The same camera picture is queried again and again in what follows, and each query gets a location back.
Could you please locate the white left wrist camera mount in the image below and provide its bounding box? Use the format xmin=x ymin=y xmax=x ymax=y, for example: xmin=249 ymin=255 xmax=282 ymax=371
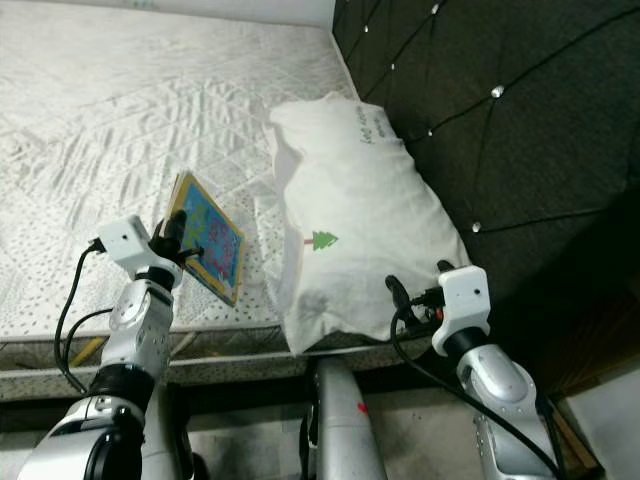
xmin=98 ymin=215 xmax=159 ymax=279

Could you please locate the white quilted mattress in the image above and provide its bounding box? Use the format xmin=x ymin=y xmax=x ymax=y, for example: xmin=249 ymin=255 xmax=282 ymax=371
xmin=0 ymin=0 xmax=421 ymax=401

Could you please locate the white pillow with green tree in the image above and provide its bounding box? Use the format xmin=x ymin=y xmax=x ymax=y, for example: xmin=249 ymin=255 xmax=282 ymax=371
xmin=268 ymin=92 xmax=473 ymax=356

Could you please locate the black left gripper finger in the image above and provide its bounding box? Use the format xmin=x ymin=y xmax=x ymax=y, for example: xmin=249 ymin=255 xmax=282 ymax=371
xmin=157 ymin=208 xmax=189 ymax=256

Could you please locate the silver right robot leg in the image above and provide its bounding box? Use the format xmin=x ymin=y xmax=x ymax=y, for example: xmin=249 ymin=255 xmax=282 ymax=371
xmin=300 ymin=357 xmax=391 ymax=480

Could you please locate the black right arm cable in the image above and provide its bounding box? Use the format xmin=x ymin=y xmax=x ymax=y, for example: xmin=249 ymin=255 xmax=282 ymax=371
xmin=390 ymin=310 xmax=566 ymax=480

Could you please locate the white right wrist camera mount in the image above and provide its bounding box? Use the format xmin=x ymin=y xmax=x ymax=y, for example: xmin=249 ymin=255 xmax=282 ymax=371
xmin=432 ymin=265 xmax=493 ymax=358

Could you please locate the colourful square picture book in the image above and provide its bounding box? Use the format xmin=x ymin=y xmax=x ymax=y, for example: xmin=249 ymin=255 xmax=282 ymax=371
xmin=165 ymin=170 xmax=248 ymax=306

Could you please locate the black bed frame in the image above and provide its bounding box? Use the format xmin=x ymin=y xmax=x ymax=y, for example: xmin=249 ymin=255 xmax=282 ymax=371
xmin=0 ymin=380 xmax=321 ymax=436

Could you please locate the dark tufted headboard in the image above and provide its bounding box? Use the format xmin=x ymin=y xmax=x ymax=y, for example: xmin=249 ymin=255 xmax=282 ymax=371
xmin=332 ymin=0 xmax=640 ymax=401

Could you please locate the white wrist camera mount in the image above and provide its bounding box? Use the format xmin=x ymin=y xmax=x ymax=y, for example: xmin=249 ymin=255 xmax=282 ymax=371
xmin=432 ymin=265 xmax=493 ymax=358
xmin=98 ymin=215 xmax=159 ymax=279

